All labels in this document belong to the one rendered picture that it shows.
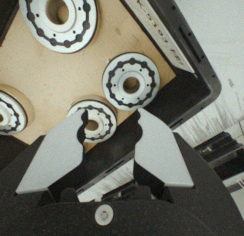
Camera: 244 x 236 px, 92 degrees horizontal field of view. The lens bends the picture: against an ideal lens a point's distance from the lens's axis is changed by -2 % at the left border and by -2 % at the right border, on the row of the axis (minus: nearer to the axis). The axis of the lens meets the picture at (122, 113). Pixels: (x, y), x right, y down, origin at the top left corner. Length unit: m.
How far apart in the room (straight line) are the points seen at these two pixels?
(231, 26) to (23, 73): 0.51
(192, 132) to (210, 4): 0.40
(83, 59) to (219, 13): 0.36
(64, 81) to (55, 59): 0.04
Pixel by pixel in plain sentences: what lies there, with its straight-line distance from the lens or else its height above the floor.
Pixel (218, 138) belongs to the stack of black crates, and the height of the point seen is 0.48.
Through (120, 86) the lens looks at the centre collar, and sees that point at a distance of 0.21.
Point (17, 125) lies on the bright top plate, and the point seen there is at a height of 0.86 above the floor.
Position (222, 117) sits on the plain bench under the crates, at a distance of 0.59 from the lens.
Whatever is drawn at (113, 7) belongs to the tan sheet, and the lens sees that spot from 0.24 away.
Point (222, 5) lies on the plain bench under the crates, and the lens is 0.46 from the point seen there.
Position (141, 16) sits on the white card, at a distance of 0.20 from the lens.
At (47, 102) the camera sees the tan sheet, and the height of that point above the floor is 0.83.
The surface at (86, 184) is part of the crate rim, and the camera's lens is 0.28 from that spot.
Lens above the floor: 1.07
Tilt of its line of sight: 61 degrees down
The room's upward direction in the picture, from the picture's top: 175 degrees clockwise
